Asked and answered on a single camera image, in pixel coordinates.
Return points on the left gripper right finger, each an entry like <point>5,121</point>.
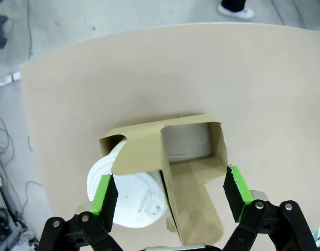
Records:
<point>235,188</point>

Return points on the white shoe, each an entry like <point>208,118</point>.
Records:
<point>237,12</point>

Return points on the white paper cup with lid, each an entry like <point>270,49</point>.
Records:
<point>133,198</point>

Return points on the brown cardboard cup carrier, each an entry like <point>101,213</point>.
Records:
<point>141,149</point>

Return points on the leg in black trousers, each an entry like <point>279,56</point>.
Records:
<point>233,4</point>

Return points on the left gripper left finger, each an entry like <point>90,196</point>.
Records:
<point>106,198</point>

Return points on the grey equipment rack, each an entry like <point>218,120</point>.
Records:
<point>4,222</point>

